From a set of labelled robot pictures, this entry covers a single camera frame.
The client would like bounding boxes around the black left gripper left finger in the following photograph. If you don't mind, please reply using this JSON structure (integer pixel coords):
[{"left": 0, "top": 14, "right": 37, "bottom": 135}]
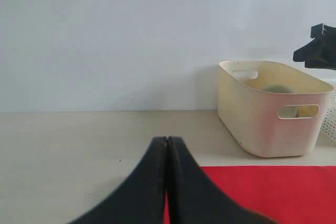
[{"left": 72, "top": 137, "right": 167, "bottom": 223}]

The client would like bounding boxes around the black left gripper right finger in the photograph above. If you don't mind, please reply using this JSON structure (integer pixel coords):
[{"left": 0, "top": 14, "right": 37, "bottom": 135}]
[{"left": 166, "top": 137, "right": 275, "bottom": 223}]

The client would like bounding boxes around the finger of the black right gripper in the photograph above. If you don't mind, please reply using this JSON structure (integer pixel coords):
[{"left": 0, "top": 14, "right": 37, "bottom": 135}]
[
  {"left": 292, "top": 35, "right": 335, "bottom": 71},
  {"left": 310, "top": 24, "right": 336, "bottom": 51}
]

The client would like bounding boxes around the white perforated plastic basket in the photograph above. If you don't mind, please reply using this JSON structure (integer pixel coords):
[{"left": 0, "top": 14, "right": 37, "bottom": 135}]
[{"left": 321, "top": 80, "right": 335, "bottom": 143}]

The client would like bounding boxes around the cream plastic bin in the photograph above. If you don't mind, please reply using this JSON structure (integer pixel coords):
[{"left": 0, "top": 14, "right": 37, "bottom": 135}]
[{"left": 217, "top": 60, "right": 334, "bottom": 157}]

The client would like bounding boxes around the red tablecloth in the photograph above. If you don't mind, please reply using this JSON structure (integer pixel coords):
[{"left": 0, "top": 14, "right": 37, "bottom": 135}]
[{"left": 162, "top": 165, "right": 336, "bottom": 224}]

